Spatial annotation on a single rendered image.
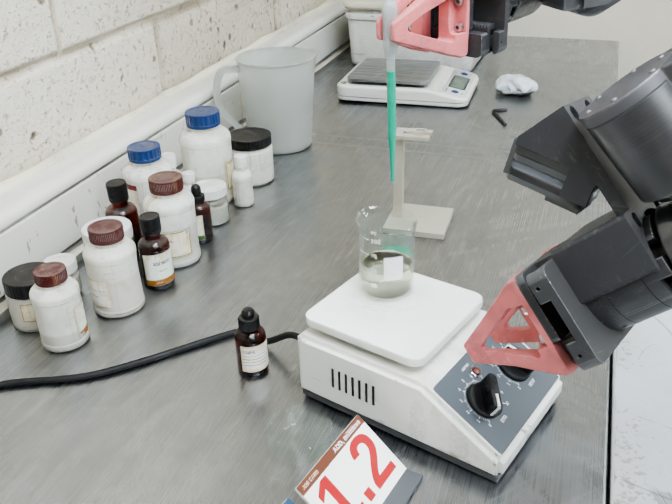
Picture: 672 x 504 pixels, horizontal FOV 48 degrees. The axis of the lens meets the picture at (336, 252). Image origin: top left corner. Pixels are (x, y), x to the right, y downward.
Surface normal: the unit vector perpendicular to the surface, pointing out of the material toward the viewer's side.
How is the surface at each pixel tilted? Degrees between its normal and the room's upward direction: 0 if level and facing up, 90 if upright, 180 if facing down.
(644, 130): 87
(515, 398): 30
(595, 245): 83
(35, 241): 90
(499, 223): 0
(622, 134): 103
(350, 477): 40
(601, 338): 48
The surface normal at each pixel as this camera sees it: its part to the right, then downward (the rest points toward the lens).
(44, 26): 0.95, 0.13
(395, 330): -0.03, -0.88
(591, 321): 0.62, -0.43
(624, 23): -0.32, 0.46
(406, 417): -0.59, 0.40
